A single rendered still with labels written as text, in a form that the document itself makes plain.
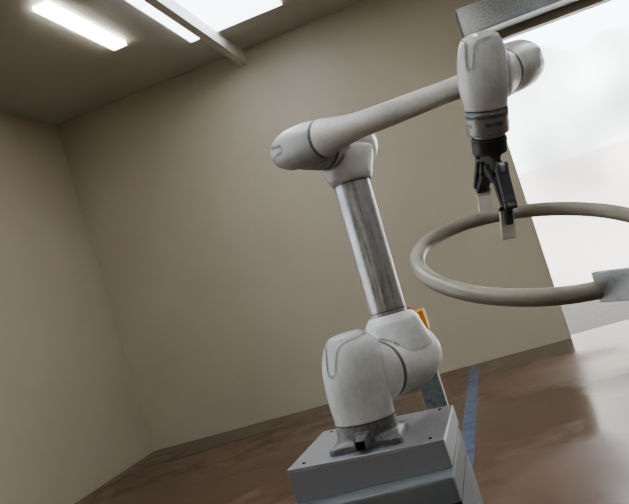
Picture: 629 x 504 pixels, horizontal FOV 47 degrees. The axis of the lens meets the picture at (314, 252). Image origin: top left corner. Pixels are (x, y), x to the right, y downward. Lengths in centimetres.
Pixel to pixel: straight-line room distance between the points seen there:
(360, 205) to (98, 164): 705
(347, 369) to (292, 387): 632
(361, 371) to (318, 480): 27
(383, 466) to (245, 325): 646
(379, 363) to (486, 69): 74
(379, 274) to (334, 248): 586
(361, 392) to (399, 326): 24
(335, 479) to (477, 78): 95
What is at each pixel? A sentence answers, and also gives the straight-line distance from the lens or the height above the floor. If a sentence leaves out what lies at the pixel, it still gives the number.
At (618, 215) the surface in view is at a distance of 158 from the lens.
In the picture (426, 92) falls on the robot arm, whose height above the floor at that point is 163.
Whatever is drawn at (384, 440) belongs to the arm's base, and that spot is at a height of 88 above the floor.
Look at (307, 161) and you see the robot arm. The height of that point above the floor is 159.
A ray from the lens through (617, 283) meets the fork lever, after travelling 120.
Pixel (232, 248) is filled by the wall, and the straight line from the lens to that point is 811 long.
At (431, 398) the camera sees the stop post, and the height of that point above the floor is 76.
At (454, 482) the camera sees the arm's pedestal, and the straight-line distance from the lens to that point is 167.
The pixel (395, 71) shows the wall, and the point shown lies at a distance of 786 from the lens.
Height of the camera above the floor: 128
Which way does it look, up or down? 2 degrees up
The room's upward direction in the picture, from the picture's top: 17 degrees counter-clockwise
